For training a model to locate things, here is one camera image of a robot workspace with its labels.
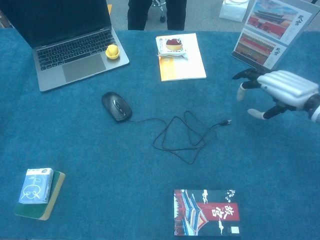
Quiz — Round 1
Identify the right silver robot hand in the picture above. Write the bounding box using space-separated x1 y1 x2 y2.
232 67 320 120

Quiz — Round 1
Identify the black wired computer mouse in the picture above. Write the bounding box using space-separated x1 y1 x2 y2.
101 91 233 165

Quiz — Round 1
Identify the palace photo display stand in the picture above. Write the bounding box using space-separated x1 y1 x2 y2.
231 0 320 71

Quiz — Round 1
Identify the white box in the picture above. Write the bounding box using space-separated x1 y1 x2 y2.
218 0 250 22

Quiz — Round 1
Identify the white and orange booklet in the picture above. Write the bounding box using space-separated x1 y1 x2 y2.
155 32 207 82

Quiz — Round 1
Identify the white snack packet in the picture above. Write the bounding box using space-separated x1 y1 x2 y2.
155 35 189 61

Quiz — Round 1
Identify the chrome chair base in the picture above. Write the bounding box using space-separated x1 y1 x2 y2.
147 0 168 23

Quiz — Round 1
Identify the person in black trousers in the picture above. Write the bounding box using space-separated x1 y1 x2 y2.
127 0 188 32

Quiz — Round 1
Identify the dark palace picture book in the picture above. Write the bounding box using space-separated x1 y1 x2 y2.
173 189 242 237

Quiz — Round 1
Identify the blue table cloth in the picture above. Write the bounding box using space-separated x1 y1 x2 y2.
0 27 320 240

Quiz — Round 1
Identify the small yellow plastic toy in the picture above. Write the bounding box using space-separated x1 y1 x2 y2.
105 44 121 60

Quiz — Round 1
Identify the grey open laptop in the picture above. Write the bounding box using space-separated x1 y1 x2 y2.
0 0 131 93

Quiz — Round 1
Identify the green yellow scrubbing sponge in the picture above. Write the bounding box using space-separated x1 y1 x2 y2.
13 170 66 221

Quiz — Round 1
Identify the blue white tissue pack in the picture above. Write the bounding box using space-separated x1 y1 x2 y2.
18 167 55 205

